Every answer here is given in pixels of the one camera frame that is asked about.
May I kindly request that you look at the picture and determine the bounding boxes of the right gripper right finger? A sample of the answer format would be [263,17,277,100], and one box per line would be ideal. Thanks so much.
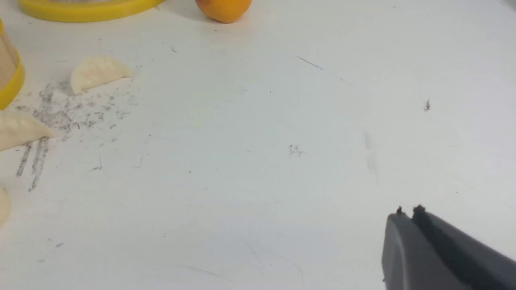
[412,205,516,290]

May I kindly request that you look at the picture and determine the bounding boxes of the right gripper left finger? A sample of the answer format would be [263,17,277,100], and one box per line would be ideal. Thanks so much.
[381,206,470,290]

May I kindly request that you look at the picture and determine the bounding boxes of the white dumpling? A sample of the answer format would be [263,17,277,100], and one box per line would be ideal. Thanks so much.
[70,56,133,94]
[0,186,12,227]
[0,110,55,151]

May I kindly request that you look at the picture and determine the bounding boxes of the yellow woven steamer lid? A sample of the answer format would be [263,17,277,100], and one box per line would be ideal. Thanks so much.
[17,0,163,23]

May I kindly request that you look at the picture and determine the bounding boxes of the yellow bamboo steamer tray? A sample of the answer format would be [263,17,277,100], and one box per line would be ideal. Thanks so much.
[0,21,25,110]

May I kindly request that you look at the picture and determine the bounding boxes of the orange toy pear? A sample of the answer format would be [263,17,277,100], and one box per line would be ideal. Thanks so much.
[195,0,252,24]

